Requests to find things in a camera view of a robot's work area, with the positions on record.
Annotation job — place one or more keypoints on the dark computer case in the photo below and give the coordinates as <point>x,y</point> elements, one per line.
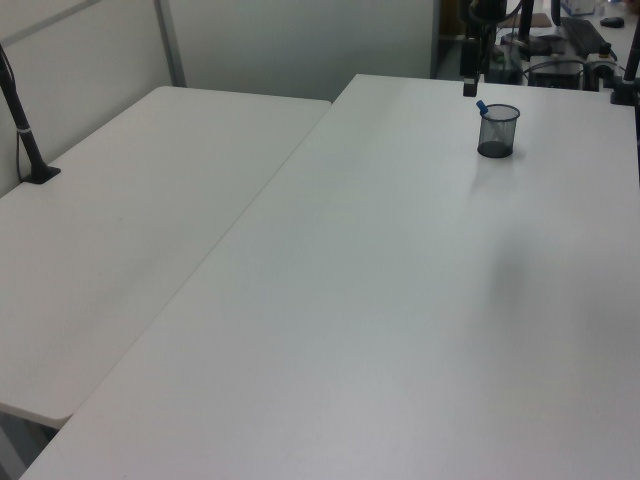
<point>507,67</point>

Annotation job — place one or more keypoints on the black mesh pen cup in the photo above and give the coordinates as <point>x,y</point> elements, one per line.
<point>498,135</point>

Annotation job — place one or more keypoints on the silver device with black knob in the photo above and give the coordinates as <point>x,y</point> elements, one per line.
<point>600,62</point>

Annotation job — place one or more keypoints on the blue and white box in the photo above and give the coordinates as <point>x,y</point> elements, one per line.
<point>577,6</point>

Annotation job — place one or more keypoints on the black camera stand with flat base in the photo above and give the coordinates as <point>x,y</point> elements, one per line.
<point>27,145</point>

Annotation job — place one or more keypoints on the black computer mouse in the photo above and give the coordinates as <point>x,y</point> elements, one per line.
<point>612,22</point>

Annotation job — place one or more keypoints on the brown pad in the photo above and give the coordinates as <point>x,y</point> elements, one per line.
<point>540,19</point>

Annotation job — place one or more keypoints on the grey partition frame post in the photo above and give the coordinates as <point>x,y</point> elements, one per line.
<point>170,45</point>

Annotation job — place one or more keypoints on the black camera stand with clamp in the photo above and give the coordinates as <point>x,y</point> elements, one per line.
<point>625,90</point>

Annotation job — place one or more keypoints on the black electronics box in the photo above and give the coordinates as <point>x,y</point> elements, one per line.
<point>555,72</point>

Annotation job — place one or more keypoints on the black Franka gripper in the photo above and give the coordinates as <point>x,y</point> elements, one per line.
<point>471,57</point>

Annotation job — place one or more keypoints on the black monitor stand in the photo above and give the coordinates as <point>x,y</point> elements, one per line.
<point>530,44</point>

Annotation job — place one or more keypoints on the black keyboard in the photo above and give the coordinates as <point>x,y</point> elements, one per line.
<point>582,35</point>

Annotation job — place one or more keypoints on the white marker with blue cap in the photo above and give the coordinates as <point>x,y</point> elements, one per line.
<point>481,106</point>

